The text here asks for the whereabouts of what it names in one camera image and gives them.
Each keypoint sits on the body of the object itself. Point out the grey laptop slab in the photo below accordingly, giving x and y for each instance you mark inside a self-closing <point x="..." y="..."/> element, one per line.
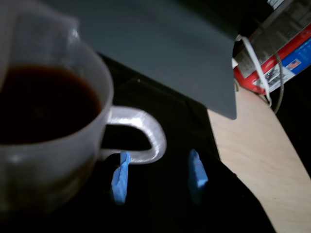
<point x="170" y="53"/>

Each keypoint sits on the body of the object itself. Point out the translucent kettle with dark liquid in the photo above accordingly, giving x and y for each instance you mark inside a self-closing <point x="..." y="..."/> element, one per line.
<point x="36" y="165"/>

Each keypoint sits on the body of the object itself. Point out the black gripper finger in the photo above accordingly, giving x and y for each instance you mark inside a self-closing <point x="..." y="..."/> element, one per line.
<point x="120" y="179"/>
<point x="199" y="174"/>

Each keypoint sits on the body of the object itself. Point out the red blue supplement container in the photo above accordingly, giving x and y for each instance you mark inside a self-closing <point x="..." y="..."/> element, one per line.
<point x="291" y="63"/>

